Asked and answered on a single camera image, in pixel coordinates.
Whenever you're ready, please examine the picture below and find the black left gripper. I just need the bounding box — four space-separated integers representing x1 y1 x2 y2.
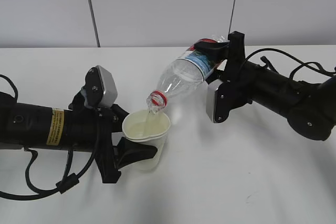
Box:
68 90 158 184

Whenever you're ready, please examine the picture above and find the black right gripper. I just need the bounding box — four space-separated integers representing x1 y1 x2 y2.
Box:
194 31 252 111

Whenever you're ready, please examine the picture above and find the white paper cup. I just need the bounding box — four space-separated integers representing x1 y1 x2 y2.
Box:
122 110 171 171

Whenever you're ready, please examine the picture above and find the clear water bottle red label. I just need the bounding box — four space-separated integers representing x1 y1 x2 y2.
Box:
146 36 228 114

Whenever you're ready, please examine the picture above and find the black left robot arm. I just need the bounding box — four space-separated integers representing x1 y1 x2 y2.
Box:
1 93 158 184

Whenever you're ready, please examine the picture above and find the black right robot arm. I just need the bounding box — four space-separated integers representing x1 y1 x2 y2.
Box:
193 31 335 141

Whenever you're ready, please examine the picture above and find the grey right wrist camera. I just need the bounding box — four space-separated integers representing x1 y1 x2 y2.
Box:
206 79 230 123

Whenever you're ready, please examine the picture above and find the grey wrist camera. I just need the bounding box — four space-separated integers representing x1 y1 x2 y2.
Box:
83 65 118 108
206 79 230 123

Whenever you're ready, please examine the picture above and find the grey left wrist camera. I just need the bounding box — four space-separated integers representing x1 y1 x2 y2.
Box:
83 65 118 108

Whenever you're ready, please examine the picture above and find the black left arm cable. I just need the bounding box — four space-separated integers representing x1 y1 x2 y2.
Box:
0 74 103 200

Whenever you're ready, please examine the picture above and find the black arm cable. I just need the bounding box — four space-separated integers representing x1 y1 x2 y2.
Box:
0 74 103 200
243 48 336 82

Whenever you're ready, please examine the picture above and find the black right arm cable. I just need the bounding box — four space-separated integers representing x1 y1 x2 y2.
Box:
243 48 336 82

